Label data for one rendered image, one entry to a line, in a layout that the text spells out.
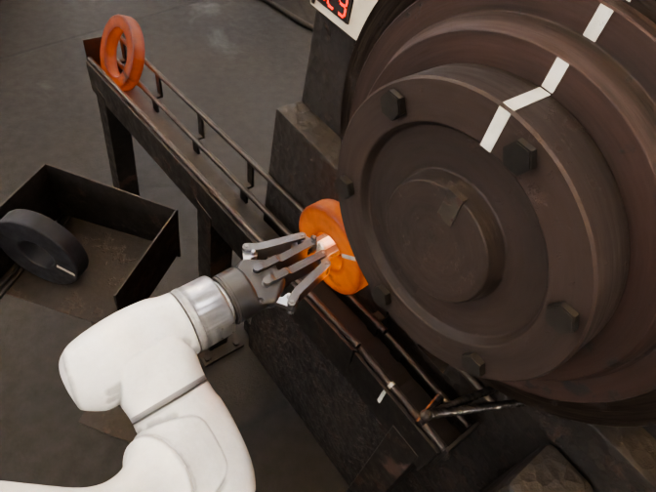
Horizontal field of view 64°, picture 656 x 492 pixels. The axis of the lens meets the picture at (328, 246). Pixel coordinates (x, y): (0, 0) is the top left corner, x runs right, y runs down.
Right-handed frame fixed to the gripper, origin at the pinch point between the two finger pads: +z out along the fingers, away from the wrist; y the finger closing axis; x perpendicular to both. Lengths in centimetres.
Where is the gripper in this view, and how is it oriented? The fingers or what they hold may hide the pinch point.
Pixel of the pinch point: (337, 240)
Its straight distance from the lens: 82.0
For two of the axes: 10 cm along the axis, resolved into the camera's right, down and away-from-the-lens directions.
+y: 6.1, 6.7, -4.2
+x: 1.4, -6.1, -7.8
